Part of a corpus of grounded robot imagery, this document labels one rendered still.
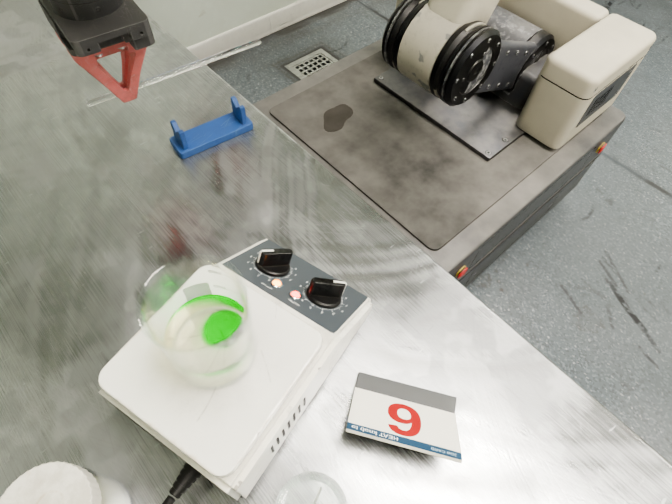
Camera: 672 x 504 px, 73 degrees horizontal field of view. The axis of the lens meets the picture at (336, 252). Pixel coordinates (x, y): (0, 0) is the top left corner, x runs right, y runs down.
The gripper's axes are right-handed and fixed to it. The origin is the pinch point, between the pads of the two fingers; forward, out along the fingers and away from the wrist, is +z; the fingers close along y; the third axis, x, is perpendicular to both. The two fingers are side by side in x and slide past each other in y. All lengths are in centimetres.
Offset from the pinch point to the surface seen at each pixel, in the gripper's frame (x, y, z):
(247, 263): 0.7, 22.3, 4.3
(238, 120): 11.4, 0.4, 8.9
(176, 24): 44, -119, 67
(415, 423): 4.8, 41.4, 7.6
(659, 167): 160, 22, 86
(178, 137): 3.5, 0.6, 7.6
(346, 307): 5.7, 30.6, 5.3
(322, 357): 0.9, 33.7, 3.3
